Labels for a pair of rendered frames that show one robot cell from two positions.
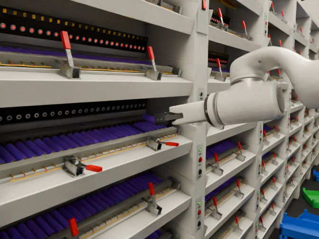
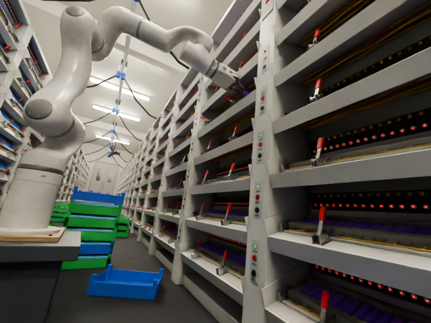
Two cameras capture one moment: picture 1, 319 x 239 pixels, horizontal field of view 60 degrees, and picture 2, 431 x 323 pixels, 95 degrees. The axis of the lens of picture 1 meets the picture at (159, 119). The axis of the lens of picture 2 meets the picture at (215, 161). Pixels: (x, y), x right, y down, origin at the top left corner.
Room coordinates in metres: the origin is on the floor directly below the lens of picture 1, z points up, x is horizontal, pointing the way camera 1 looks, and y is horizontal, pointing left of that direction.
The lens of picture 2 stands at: (1.08, -0.82, 0.41)
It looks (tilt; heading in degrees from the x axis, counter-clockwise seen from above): 15 degrees up; 116
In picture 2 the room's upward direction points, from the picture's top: 6 degrees clockwise
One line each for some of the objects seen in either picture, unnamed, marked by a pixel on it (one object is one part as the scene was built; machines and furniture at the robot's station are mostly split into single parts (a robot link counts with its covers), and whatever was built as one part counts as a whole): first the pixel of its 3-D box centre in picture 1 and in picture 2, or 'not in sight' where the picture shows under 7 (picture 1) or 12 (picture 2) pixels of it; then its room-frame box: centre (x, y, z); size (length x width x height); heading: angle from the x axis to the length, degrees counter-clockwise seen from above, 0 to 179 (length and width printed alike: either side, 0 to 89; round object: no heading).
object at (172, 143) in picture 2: not in sight; (175, 161); (-0.14, 0.77, 0.88); 0.20 x 0.09 x 1.75; 54
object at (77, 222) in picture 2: not in sight; (92, 219); (-0.25, 0.12, 0.28); 0.30 x 0.20 x 0.08; 60
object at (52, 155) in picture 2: not in sight; (57, 141); (0.26, -0.45, 0.60); 0.19 x 0.12 x 0.24; 127
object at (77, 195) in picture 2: not in sight; (98, 195); (-0.25, 0.12, 0.44); 0.30 x 0.20 x 0.08; 60
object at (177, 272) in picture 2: not in sight; (206, 144); (0.42, 0.36, 0.88); 0.20 x 0.09 x 1.75; 54
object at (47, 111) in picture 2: not in sight; (68, 72); (0.29, -0.50, 0.85); 0.16 x 0.12 x 0.50; 127
